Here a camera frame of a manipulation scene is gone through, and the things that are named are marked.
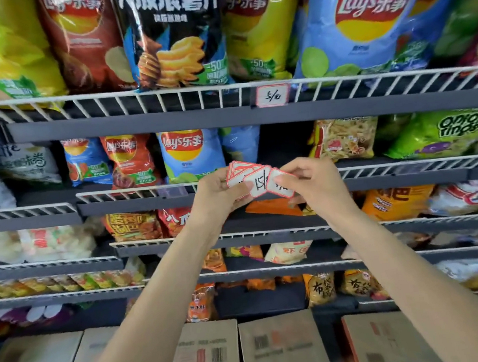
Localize yellow-green chip bag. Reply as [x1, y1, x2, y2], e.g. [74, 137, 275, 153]
[219, 0, 312, 85]

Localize green white-print snack bag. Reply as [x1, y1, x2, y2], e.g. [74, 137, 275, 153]
[371, 113, 414, 144]
[381, 107, 478, 165]

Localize clear plastic label holder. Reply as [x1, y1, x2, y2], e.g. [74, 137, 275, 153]
[156, 183, 191, 200]

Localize small red chip bag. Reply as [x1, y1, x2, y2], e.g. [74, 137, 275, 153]
[36, 0, 136, 99]

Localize white fluffy snack bag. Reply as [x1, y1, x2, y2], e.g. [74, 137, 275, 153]
[393, 229, 434, 253]

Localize light blue chip bag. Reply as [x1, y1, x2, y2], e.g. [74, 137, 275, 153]
[373, 0, 468, 75]
[286, 0, 443, 88]

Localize small orange clear snack bag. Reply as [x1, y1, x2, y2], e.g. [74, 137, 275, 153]
[200, 248, 228, 275]

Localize red yellow printed snack bag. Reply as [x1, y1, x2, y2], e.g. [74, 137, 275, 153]
[102, 209, 164, 245]

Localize person's left forearm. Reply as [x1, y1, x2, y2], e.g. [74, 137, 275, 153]
[54, 224, 241, 362]

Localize person's right hand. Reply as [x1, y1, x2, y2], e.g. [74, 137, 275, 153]
[271, 151, 363, 237]

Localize yellow red-logo chip bag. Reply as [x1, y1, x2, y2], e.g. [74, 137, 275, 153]
[0, 0, 69, 104]

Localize person's right forearm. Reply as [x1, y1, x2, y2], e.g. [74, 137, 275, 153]
[327, 198, 478, 362]

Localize orange yellow snack bag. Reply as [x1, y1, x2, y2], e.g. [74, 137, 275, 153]
[305, 114, 383, 166]

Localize dark red chip bag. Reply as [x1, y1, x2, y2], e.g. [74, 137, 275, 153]
[100, 131, 161, 192]

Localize person's left hand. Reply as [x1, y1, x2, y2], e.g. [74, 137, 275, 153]
[185, 164, 260, 240]

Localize blue lime chip bag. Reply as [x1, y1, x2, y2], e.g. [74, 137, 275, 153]
[156, 126, 227, 186]
[218, 124, 264, 168]

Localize white red-print snack bag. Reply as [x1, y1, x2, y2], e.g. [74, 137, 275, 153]
[262, 239, 315, 268]

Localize white plain snack bag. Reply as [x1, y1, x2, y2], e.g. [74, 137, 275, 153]
[434, 256, 478, 286]

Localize single red-bordered white label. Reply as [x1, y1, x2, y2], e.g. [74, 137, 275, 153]
[254, 83, 291, 109]

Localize red white-print snack bag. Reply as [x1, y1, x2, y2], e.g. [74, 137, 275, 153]
[158, 206, 195, 238]

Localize stack of red-bordered price tags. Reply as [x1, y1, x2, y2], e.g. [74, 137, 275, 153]
[223, 154, 299, 206]

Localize black blue chip bag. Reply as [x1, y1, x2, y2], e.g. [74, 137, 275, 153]
[111, 0, 232, 96]

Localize blue tomato chip bag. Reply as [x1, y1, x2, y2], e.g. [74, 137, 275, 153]
[60, 136, 114, 189]

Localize small colourful snack bag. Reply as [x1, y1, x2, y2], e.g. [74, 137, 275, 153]
[225, 244, 265, 266]

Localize brown gold snack bag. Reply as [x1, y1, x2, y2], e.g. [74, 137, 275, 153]
[339, 266, 390, 304]
[302, 271, 339, 308]

